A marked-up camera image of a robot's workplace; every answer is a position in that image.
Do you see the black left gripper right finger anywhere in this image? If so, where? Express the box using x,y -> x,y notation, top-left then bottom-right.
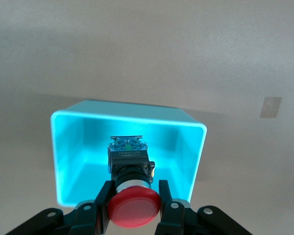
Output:
156,180 -> 253,235

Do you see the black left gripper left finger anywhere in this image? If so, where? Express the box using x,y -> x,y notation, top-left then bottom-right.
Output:
4,180 -> 116,235

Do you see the red mushroom push button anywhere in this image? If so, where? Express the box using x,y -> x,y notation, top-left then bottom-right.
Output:
106,135 -> 162,229

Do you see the cyan plastic box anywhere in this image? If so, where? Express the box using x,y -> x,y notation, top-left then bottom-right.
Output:
50,99 -> 208,207

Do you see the brown tape patch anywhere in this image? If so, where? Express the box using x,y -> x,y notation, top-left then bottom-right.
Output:
259,96 -> 283,119

